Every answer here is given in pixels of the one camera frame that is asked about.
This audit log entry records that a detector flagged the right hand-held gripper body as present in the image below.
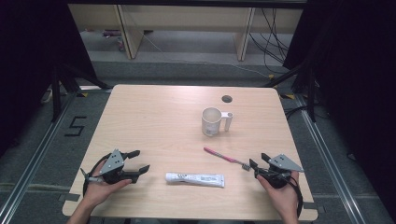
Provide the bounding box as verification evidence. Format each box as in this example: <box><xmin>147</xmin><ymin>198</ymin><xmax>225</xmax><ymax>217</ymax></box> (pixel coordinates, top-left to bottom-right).
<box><xmin>255</xmin><ymin>153</ymin><xmax>304</xmax><ymax>189</ymax></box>

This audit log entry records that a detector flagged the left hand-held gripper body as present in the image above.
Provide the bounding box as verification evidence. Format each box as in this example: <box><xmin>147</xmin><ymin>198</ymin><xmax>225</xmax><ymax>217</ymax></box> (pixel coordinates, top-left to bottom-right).
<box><xmin>98</xmin><ymin>148</ymin><xmax>134</xmax><ymax>185</ymax></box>

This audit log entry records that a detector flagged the pink toothbrush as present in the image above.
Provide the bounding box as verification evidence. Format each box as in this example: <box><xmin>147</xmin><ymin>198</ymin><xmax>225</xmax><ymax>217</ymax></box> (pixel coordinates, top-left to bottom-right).
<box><xmin>203</xmin><ymin>147</ymin><xmax>251</xmax><ymax>172</ymax></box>

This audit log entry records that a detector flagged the white toothpaste tube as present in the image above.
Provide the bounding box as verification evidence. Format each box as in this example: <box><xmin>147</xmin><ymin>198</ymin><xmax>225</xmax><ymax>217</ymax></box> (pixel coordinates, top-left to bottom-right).
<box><xmin>164</xmin><ymin>172</ymin><xmax>226</xmax><ymax>189</ymax></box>

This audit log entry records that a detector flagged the white cup with side holder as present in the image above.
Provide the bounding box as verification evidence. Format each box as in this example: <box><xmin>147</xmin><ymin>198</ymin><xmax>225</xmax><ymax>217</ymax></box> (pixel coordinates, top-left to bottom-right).
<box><xmin>201</xmin><ymin>106</ymin><xmax>234</xmax><ymax>137</ymax></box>

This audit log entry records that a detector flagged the person's left hand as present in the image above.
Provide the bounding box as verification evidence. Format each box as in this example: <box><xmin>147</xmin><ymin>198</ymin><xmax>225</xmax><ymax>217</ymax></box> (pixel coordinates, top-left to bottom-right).
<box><xmin>83</xmin><ymin>160</ymin><xmax>134</xmax><ymax>209</ymax></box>

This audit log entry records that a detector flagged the person's right hand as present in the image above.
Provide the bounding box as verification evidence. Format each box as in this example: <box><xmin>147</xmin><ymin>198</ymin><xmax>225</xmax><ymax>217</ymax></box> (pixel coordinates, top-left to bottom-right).
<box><xmin>256</xmin><ymin>171</ymin><xmax>301</xmax><ymax>217</ymax></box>

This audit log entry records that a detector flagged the grey tape piece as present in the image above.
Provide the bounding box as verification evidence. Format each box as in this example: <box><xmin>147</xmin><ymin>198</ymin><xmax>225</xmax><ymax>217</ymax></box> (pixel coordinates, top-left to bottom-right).
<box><xmin>58</xmin><ymin>192</ymin><xmax>81</xmax><ymax>203</ymax></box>
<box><xmin>302</xmin><ymin>201</ymin><xmax>325</xmax><ymax>214</ymax></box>

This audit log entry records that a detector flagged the black metal stand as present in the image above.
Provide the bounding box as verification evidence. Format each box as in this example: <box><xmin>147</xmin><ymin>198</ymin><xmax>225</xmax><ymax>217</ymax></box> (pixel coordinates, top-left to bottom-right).
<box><xmin>264</xmin><ymin>62</ymin><xmax>318</xmax><ymax>123</ymax></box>
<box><xmin>50</xmin><ymin>63</ymin><xmax>113</xmax><ymax>123</ymax></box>

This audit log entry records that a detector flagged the white object on floor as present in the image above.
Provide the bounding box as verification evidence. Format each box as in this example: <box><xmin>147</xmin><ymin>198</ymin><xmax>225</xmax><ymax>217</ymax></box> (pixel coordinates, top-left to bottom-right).
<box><xmin>40</xmin><ymin>88</ymin><xmax>54</xmax><ymax>105</ymax></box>

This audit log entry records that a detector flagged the black curtain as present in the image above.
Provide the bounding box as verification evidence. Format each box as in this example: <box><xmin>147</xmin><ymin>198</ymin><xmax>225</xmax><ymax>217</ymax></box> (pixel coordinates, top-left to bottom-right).
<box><xmin>0</xmin><ymin>0</ymin><xmax>98</xmax><ymax>157</ymax></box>
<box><xmin>283</xmin><ymin>0</ymin><xmax>396</xmax><ymax>213</ymax></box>

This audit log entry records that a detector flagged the light wooden shelf unit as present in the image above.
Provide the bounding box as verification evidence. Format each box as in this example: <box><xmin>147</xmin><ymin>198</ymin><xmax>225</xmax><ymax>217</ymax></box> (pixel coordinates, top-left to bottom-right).
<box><xmin>67</xmin><ymin>3</ymin><xmax>304</xmax><ymax>62</ymax></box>

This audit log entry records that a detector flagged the right hand-held gripper cable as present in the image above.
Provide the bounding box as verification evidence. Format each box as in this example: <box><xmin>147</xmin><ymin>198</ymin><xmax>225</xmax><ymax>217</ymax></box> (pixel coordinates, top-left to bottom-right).
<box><xmin>287</xmin><ymin>176</ymin><xmax>304</xmax><ymax>218</ymax></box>

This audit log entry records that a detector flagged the metal floor rail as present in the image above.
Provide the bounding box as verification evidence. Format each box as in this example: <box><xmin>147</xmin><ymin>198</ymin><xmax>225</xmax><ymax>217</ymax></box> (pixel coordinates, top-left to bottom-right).
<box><xmin>0</xmin><ymin>91</ymin><xmax>78</xmax><ymax>224</ymax></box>
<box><xmin>293</xmin><ymin>92</ymin><xmax>368</xmax><ymax>224</ymax></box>

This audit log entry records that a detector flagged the black floor cable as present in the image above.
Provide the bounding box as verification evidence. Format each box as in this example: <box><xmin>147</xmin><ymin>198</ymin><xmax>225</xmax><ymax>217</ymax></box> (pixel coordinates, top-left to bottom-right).
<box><xmin>284</xmin><ymin>105</ymin><xmax>312</xmax><ymax>120</ymax></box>

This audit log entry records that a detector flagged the black cable bundle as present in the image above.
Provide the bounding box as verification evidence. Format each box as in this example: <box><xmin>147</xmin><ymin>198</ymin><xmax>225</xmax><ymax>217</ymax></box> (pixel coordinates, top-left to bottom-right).
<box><xmin>248</xmin><ymin>7</ymin><xmax>291</xmax><ymax>75</ymax></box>

